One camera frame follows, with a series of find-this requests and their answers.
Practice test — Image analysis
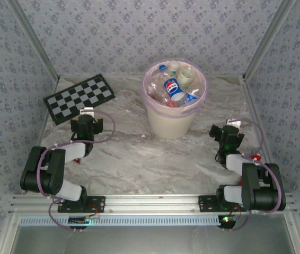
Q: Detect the cream waste bin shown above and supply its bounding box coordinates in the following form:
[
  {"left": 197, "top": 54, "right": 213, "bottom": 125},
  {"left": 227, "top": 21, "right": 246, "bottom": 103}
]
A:
[{"left": 142, "top": 59, "right": 210, "bottom": 140}]

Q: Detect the blue label Pepsi bottle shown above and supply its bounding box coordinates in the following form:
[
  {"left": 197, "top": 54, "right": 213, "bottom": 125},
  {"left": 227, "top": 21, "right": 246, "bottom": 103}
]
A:
[{"left": 158, "top": 64, "right": 187, "bottom": 103}]

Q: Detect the pale green bottle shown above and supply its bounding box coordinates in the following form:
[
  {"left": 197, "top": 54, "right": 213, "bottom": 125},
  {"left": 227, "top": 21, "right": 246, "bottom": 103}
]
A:
[{"left": 175, "top": 66, "right": 196, "bottom": 87}]

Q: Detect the clear bottle green cap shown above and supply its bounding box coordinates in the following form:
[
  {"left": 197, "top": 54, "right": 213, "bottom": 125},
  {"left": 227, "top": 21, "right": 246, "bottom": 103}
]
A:
[{"left": 148, "top": 76, "right": 168, "bottom": 103}]

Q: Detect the black grey checkerboard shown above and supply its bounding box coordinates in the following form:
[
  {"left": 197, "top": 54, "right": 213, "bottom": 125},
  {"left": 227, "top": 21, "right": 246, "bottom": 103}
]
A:
[{"left": 43, "top": 73, "right": 117, "bottom": 126}]

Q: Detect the small circuit board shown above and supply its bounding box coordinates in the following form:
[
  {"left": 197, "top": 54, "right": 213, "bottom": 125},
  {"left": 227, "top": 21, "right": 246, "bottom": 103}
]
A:
[
  {"left": 218, "top": 214, "right": 237, "bottom": 229},
  {"left": 68, "top": 215, "right": 92, "bottom": 226}
]

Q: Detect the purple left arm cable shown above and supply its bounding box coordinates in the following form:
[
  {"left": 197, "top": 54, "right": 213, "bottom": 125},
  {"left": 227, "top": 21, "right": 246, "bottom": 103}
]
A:
[{"left": 40, "top": 110, "right": 117, "bottom": 232}]

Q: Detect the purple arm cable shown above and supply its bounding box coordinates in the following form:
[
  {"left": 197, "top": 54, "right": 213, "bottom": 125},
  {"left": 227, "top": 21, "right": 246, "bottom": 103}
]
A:
[
  {"left": 40, "top": 110, "right": 117, "bottom": 232},
  {"left": 229, "top": 117, "right": 286, "bottom": 231}
]

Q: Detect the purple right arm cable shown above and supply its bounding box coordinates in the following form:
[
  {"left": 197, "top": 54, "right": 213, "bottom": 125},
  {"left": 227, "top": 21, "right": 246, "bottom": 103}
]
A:
[{"left": 229, "top": 117, "right": 286, "bottom": 231}]

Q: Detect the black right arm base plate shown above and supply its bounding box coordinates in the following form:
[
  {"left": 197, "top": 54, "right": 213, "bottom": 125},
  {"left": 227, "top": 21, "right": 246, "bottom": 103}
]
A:
[{"left": 198, "top": 195, "right": 246, "bottom": 213}]

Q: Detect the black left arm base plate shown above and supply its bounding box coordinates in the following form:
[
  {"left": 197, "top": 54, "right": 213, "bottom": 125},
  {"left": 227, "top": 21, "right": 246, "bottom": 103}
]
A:
[{"left": 57, "top": 195, "right": 106, "bottom": 214}]

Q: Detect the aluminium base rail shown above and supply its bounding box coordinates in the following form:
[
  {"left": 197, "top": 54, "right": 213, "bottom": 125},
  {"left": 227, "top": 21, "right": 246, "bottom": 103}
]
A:
[{"left": 8, "top": 194, "right": 298, "bottom": 214}]

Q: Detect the aluminium frame post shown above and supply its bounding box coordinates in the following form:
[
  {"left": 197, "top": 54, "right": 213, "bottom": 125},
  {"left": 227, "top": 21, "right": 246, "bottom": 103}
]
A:
[
  {"left": 6, "top": 0, "right": 60, "bottom": 81},
  {"left": 245, "top": 0, "right": 296, "bottom": 80}
]

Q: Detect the slotted grey cable duct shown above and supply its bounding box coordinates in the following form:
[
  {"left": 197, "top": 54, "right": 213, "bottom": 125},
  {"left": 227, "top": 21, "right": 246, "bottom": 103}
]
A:
[{"left": 19, "top": 214, "right": 221, "bottom": 227}]

